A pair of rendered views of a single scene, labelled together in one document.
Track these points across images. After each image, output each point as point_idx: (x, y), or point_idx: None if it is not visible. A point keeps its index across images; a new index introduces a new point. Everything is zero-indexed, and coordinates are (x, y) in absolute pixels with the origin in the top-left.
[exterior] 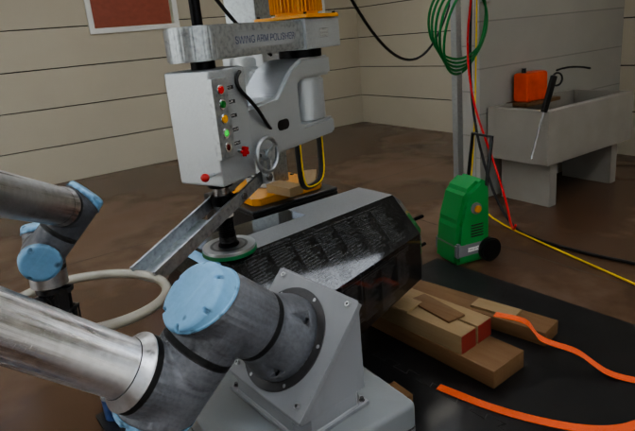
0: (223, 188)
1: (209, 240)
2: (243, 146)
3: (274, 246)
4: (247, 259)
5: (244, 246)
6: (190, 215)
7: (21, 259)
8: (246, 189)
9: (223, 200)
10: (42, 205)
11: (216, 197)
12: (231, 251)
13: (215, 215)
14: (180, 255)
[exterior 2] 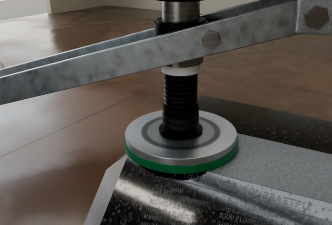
0: (168, 3)
1: (217, 111)
2: None
3: (250, 195)
4: (167, 177)
5: (177, 149)
6: (117, 37)
7: None
8: (225, 25)
9: (158, 31)
10: None
11: (158, 19)
12: (143, 142)
13: (107, 50)
14: (6, 90)
